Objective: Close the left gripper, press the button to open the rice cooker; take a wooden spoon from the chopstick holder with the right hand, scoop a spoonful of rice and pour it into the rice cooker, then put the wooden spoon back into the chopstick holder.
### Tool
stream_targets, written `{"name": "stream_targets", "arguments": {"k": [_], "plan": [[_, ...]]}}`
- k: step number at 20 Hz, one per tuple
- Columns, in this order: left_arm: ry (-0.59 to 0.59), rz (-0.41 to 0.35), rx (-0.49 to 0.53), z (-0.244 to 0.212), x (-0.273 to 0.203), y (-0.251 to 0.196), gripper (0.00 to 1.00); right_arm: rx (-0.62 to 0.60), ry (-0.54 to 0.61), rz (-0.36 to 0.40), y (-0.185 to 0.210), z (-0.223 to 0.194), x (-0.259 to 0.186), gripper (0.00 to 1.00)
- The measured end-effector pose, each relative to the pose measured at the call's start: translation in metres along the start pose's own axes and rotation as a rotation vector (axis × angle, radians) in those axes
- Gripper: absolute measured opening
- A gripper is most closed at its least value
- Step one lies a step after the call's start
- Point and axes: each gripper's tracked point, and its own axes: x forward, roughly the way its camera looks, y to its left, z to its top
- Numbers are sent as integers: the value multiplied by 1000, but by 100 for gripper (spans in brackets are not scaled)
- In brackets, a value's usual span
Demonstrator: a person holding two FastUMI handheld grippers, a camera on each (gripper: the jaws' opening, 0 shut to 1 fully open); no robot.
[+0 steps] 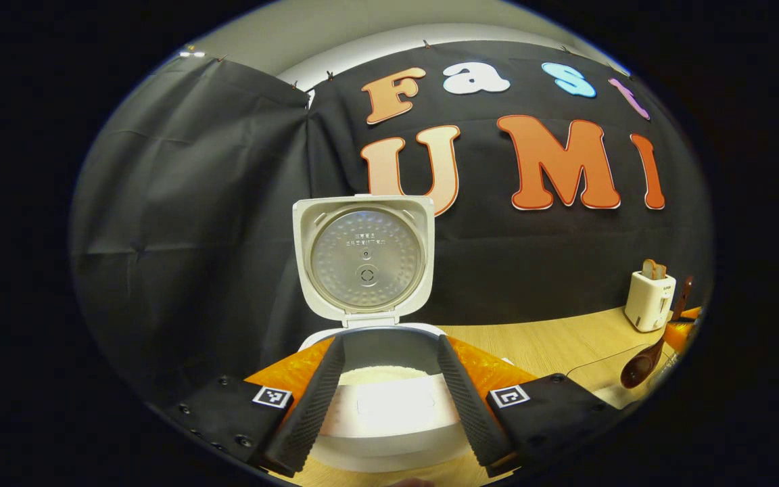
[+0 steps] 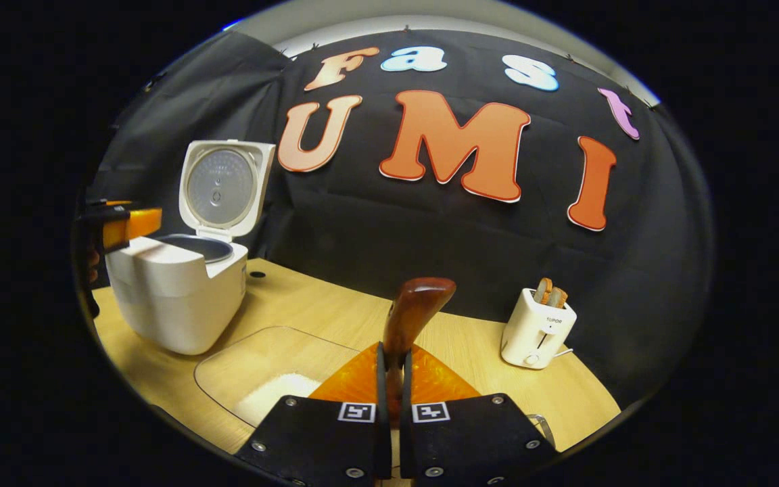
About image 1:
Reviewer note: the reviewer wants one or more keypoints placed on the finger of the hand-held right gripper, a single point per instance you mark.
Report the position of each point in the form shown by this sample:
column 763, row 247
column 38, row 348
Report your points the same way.
column 686, row 333

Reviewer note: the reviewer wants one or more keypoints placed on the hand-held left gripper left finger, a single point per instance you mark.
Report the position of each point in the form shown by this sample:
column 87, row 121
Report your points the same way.
column 312, row 412

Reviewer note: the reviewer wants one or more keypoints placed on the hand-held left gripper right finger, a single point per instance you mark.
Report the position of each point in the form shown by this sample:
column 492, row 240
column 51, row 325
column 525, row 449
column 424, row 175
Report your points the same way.
column 470, row 412

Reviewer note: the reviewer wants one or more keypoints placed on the brown wooden spoon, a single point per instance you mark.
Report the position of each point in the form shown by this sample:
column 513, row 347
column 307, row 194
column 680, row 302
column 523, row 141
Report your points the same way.
column 640, row 365

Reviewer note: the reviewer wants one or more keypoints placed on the white rice layer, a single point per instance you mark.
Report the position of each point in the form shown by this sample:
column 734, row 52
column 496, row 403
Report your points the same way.
column 383, row 374

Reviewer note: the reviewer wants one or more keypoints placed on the white rice cooker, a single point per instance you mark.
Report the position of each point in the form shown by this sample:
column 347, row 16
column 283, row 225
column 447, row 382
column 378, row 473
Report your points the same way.
column 366, row 264

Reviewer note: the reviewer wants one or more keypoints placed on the white toaster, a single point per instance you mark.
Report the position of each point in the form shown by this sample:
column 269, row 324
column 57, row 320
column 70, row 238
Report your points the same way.
column 648, row 304

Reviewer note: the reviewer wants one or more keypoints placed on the toasted bread slice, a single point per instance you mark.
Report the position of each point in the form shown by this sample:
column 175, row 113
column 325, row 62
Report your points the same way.
column 649, row 268
column 661, row 272

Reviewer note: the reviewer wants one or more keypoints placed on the black backdrop cloth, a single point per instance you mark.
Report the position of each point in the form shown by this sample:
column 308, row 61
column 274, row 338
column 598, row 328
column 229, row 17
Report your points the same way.
column 193, row 237

